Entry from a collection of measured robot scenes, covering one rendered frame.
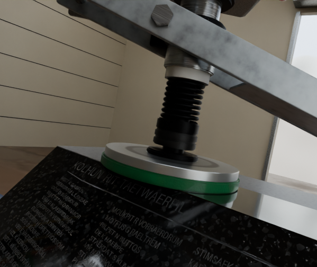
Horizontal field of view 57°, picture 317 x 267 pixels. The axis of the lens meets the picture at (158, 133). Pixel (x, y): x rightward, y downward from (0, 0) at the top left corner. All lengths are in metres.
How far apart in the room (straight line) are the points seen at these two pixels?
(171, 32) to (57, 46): 5.58
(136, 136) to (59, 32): 2.62
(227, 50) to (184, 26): 0.07
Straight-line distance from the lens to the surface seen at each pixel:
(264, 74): 0.44
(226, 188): 0.41
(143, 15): 0.43
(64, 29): 6.10
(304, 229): 0.34
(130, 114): 6.75
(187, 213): 0.35
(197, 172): 0.38
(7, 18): 5.50
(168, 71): 0.46
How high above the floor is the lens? 0.95
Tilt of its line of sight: 3 degrees down
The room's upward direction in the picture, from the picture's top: 11 degrees clockwise
